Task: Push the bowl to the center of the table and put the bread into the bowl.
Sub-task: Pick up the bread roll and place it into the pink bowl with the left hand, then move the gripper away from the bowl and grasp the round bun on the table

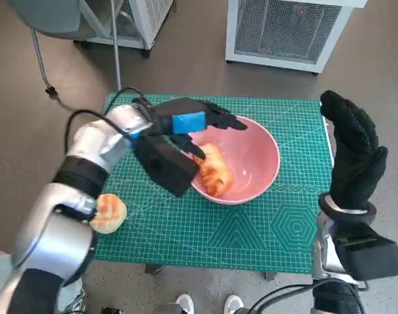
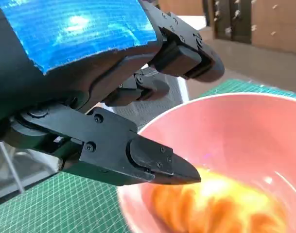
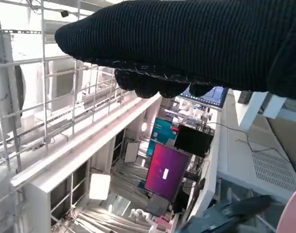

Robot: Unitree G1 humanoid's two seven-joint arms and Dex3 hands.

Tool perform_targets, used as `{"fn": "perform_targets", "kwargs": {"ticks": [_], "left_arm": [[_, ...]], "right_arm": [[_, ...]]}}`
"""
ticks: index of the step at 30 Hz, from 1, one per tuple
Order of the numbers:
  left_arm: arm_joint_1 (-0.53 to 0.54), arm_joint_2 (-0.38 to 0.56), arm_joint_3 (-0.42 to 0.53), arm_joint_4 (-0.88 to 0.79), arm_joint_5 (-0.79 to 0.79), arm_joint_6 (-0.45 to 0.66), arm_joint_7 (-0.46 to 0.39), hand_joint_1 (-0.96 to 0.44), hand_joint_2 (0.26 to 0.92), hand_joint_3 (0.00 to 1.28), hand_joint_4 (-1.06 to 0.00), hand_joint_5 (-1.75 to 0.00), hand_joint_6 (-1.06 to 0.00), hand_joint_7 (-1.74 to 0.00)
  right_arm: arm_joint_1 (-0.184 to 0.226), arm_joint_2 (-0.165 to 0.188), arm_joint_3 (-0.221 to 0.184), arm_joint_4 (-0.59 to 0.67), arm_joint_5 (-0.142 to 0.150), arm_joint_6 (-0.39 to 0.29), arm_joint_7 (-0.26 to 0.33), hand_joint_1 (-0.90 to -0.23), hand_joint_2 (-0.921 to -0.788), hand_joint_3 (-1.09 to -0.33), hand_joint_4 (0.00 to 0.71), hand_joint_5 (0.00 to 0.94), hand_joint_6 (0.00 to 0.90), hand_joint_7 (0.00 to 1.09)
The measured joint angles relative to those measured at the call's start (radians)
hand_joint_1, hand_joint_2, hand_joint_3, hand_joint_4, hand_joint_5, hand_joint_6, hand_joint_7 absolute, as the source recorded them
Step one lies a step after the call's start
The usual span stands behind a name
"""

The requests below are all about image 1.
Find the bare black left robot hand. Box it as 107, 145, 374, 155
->
151, 97, 248, 161

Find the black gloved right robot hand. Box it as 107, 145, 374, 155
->
319, 90, 389, 210

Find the orange striped toy bread loaf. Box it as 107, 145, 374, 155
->
193, 143, 235, 198

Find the pink bowl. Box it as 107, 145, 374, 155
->
190, 114, 281, 205

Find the round pale toy bread bun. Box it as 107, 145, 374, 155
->
89, 193, 128, 235

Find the thin metal pole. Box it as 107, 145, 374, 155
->
109, 0, 123, 92

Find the white wheeled cabinet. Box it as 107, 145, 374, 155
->
73, 0, 178, 59

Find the green cutting mat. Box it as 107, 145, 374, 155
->
93, 93, 333, 274

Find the white cabinet with mesh front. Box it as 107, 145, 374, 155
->
224, 0, 369, 77

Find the grey chair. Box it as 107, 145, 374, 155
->
7, 0, 97, 96

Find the white shoe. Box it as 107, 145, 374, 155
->
175, 293, 195, 314
224, 294, 244, 314

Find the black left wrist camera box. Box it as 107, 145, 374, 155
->
133, 135, 199, 198

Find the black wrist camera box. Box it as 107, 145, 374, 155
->
133, 135, 199, 198
332, 222, 398, 281

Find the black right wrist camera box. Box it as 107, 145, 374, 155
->
332, 222, 398, 281

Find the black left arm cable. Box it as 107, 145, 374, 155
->
64, 86, 154, 158

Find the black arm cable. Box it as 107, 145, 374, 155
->
250, 283, 314, 314
64, 86, 154, 158

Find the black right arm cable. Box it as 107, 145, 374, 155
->
250, 283, 314, 314

